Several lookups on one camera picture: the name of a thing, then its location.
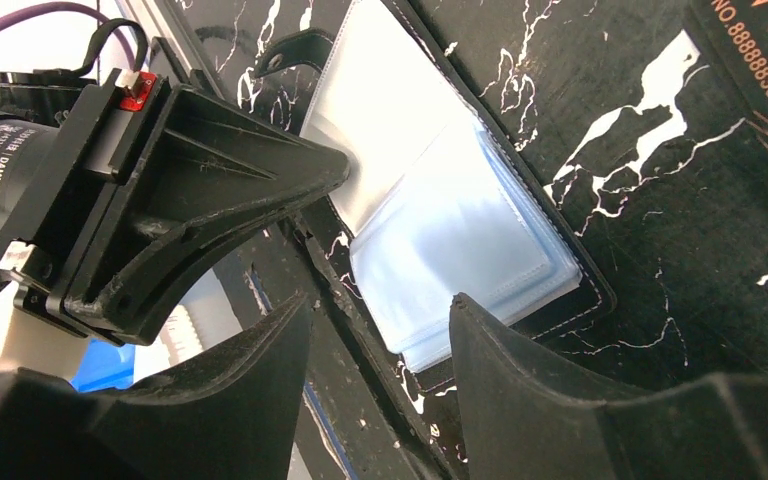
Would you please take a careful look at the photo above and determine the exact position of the blue bin under table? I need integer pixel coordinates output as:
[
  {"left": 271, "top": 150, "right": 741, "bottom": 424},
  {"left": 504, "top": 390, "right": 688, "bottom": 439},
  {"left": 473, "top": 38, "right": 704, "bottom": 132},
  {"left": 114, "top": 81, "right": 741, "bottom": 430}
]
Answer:
[{"left": 70, "top": 339, "right": 136, "bottom": 392}]

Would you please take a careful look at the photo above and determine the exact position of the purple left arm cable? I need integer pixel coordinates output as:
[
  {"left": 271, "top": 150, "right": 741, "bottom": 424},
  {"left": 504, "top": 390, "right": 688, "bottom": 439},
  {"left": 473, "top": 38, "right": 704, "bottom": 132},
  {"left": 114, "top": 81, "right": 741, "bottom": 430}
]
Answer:
[{"left": 0, "top": 1, "right": 120, "bottom": 60}]

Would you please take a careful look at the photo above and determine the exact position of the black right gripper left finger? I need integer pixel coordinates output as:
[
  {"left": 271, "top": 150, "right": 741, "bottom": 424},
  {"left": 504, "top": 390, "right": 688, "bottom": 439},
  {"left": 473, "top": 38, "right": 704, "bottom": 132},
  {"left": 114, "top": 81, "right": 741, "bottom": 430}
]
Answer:
[{"left": 0, "top": 294, "right": 311, "bottom": 479}]

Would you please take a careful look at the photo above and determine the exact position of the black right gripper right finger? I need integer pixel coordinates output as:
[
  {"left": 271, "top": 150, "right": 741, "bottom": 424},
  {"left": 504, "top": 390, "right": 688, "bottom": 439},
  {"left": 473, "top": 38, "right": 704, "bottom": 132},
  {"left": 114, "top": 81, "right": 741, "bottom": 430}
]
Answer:
[{"left": 449, "top": 293, "right": 768, "bottom": 479}]

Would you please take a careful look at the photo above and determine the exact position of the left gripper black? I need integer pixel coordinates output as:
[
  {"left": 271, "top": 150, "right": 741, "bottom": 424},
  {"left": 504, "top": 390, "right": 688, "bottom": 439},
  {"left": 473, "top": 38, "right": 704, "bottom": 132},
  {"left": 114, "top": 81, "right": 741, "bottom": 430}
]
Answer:
[{"left": 0, "top": 72, "right": 350, "bottom": 345}]

